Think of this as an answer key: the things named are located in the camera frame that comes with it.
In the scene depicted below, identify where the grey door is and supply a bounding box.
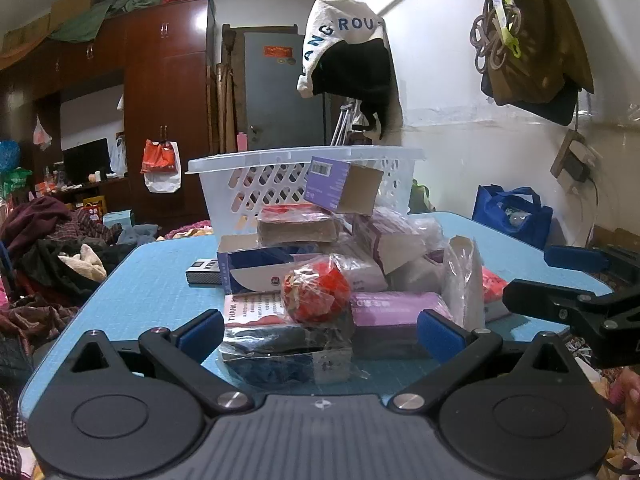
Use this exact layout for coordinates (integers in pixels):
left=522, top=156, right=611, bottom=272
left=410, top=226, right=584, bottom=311
left=243, top=31, right=332, bottom=154

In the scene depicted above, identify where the printed clear plastic bag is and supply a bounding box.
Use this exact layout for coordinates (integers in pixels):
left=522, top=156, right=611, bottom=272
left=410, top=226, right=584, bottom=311
left=441, top=236, right=487, bottom=332

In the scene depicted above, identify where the purple cardboard box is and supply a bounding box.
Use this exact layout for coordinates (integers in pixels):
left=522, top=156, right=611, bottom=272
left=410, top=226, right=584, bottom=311
left=304, top=156, right=385, bottom=216

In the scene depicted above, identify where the red pack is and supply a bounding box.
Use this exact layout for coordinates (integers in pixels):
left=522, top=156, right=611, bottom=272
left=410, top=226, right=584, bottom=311
left=481, top=266, right=512, bottom=322

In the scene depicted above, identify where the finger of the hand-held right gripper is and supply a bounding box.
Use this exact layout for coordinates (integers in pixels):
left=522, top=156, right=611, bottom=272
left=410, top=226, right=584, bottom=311
left=502, top=280, right=608, bottom=338
left=544, top=245, right=621, bottom=276

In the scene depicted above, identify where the pile of dark clothes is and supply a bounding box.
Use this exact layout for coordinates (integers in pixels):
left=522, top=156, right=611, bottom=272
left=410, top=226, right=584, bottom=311
left=0, top=195, right=128, bottom=321

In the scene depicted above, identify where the pinkish white plastic bag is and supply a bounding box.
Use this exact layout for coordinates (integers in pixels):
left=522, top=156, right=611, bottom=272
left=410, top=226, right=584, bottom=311
left=33, top=115, right=53, bottom=152

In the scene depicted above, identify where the brown hanging bag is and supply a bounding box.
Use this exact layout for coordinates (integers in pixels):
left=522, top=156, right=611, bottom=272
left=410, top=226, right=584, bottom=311
left=479, top=0, right=595, bottom=127

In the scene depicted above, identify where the white plastic basket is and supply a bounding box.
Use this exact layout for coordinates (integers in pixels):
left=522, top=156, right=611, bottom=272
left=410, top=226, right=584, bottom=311
left=186, top=146, right=427, bottom=241

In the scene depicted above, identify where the purple white box brown flap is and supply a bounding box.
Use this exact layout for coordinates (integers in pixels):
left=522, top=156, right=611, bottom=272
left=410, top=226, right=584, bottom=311
left=351, top=209, right=432, bottom=277

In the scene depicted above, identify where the blue tote bag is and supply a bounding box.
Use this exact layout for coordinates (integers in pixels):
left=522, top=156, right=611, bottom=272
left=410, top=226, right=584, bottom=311
left=471, top=185, right=554, bottom=250

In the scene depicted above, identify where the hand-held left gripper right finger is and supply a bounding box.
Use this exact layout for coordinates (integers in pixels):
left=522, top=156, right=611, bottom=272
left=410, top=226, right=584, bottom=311
left=389, top=309, right=573, bottom=415

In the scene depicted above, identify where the black hanging garment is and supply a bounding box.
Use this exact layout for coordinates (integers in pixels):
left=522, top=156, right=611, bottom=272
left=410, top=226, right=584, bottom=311
left=309, top=39, right=394, bottom=142

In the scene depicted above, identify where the blue white box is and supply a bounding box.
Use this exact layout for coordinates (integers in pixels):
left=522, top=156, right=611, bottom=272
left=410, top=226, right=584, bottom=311
left=216, top=235, right=323, bottom=296

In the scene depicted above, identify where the green cloth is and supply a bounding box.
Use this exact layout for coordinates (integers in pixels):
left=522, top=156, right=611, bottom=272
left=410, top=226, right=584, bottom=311
left=50, top=0, right=173, bottom=44

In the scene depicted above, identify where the red ball in clear bag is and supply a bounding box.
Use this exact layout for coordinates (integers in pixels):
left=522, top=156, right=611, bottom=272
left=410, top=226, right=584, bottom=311
left=280, top=254, right=352, bottom=325

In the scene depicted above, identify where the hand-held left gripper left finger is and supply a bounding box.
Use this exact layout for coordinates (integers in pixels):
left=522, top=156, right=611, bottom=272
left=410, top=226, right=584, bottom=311
left=70, top=309, right=253, bottom=415

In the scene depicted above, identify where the black pack with pink leaflet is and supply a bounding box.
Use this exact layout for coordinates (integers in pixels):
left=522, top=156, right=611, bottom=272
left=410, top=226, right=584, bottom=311
left=217, top=294, right=373, bottom=391

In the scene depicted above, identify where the wall power adapter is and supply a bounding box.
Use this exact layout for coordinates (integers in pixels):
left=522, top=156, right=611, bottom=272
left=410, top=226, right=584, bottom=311
left=550, top=129, right=602, bottom=196

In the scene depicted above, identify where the white printed cap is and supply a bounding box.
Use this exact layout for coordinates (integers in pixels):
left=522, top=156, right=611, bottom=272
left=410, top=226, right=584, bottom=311
left=296, top=0, right=387, bottom=99

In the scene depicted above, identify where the coiled grey rope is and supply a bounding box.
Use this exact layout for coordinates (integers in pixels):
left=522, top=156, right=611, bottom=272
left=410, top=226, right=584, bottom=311
left=470, top=1, right=525, bottom=75

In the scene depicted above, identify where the person's right hand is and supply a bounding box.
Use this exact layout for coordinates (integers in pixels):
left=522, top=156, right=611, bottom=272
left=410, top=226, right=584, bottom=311
left=611, top=367, right=640, bottom=441

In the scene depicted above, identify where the brown wooden wardrobe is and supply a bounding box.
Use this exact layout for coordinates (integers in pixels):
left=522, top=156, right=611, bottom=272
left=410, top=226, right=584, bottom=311
left=0, top=0, right=217, bottom=228

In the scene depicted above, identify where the red white plastic bag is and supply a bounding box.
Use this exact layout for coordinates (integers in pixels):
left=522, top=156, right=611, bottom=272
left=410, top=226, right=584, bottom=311
left=140, top=138, right=181, bottom=195

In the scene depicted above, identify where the brown red flat box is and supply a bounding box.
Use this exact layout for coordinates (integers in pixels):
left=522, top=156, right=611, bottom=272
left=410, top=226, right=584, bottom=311
left=256, top=206, right=342, bottom=249

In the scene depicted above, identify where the purple pack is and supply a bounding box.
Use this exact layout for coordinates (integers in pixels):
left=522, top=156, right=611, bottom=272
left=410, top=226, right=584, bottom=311
left=350, top=291, right=453, bottom=358

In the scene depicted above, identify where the black white patterned box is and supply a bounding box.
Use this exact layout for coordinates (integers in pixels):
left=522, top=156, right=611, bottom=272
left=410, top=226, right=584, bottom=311
left=185, top=258, right=222, bottom=287

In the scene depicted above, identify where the black television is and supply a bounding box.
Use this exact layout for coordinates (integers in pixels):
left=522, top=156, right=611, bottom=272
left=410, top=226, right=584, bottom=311
left=62, top=137, right=112, bottom=187

